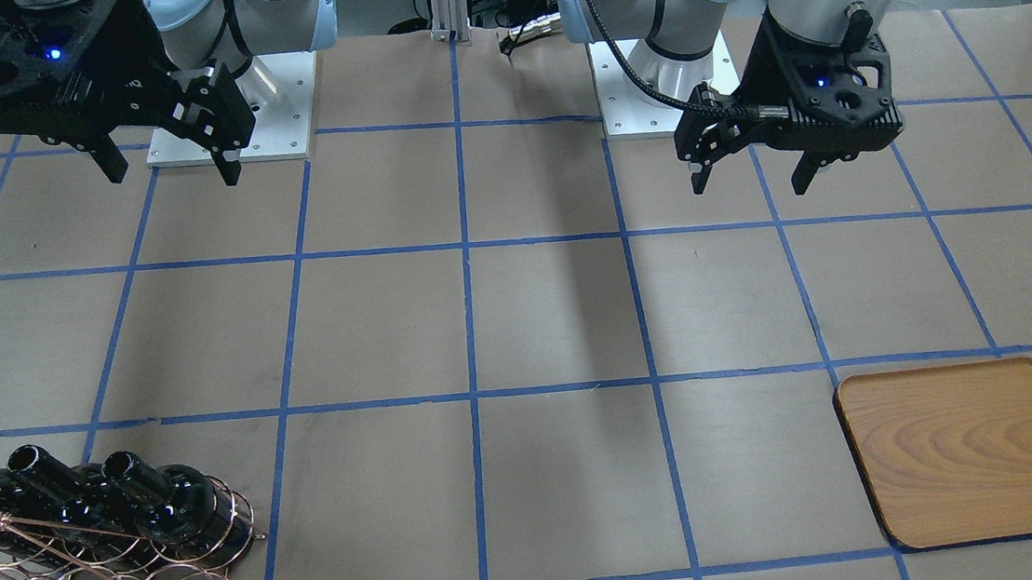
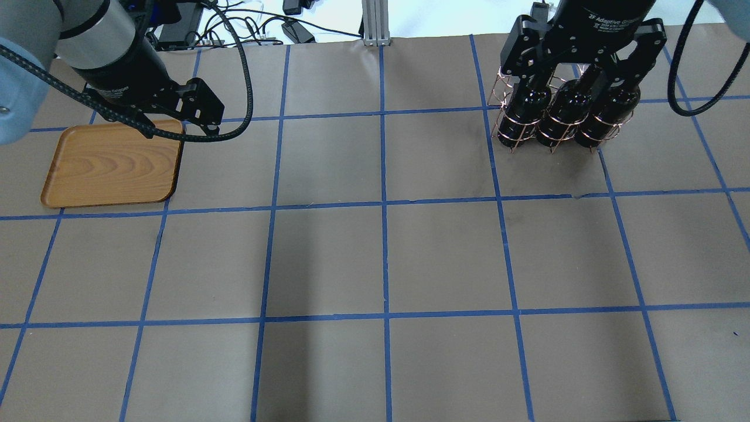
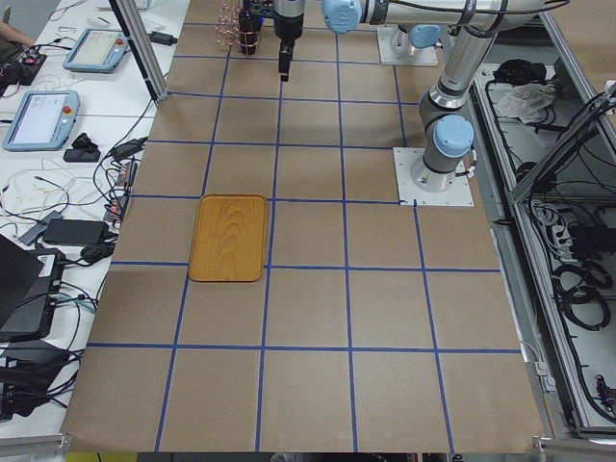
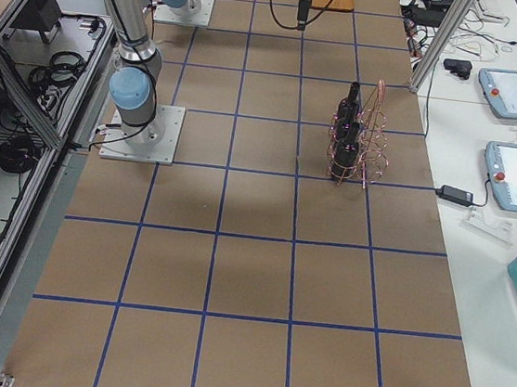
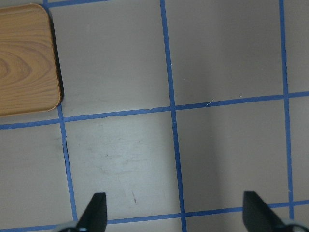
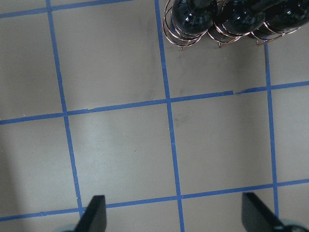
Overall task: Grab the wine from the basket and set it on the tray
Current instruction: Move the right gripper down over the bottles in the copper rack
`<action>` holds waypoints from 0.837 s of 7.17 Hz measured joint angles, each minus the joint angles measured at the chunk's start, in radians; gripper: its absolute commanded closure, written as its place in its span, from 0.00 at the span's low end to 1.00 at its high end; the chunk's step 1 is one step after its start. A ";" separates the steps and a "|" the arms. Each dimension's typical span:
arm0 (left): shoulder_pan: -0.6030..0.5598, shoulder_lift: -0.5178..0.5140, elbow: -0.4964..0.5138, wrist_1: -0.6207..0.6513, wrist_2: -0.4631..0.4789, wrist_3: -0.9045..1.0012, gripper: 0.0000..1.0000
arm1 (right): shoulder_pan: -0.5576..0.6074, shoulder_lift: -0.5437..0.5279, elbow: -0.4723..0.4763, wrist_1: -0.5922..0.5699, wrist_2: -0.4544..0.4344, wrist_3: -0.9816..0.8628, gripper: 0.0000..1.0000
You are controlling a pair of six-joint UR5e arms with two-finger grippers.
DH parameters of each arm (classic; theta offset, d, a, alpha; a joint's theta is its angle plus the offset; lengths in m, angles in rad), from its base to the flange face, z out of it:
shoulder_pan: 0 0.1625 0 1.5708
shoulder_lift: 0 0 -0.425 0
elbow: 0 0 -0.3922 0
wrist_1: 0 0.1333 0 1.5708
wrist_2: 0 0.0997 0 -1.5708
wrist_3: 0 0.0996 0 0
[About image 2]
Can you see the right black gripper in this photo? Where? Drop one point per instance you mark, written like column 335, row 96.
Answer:
column 597, row 20

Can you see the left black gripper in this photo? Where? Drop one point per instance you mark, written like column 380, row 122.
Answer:
column 120, row 75

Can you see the dark wine bottle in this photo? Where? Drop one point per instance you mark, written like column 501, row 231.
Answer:
column 567, row 111
column 530, row 98
column 612, row 108

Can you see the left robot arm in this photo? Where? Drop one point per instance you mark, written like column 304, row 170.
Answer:
column 36, row 56

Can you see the wooden tray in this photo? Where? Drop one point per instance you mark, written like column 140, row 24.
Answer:
column 110, row 164

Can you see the black power adapter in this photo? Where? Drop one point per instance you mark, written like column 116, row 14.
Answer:
column 297, row 33

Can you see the copper wire bottle basket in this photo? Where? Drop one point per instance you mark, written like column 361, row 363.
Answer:
column 595, row 79

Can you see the aluminium frame post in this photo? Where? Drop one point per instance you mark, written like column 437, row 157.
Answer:
column 375, row 23

